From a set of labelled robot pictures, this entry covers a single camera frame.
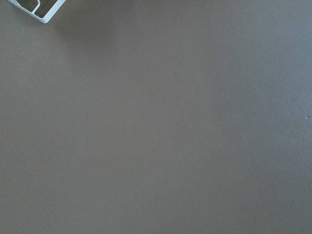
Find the white wire cup rack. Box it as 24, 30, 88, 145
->
8, 0, 66, 23

